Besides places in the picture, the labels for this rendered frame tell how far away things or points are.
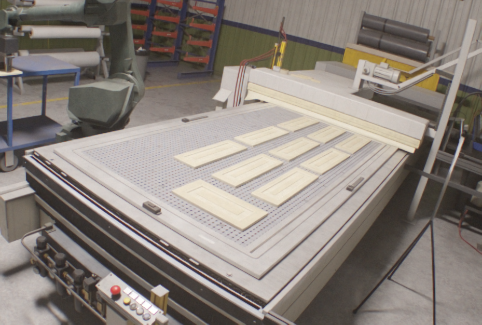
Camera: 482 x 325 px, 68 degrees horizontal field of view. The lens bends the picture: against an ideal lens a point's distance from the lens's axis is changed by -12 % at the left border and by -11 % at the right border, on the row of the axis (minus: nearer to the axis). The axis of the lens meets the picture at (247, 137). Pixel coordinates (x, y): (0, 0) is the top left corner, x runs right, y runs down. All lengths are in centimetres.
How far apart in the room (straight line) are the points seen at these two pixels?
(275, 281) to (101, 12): 240
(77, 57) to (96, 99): 437
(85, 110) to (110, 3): 87
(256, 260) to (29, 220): 160
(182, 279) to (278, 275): 44
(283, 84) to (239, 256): 324
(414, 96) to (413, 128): 227
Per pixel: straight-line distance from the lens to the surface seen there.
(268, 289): 179
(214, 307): 182
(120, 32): 355
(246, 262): 187
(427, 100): 661
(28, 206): 279
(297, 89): 478
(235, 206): 226
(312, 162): 321
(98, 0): 324
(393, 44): 797
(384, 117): 446
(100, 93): 322
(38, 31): 712
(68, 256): 242
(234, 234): 205
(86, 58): 771
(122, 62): 353
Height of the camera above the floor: 197
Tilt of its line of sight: 19 degrees down
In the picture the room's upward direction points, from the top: 12 degrees clockwise
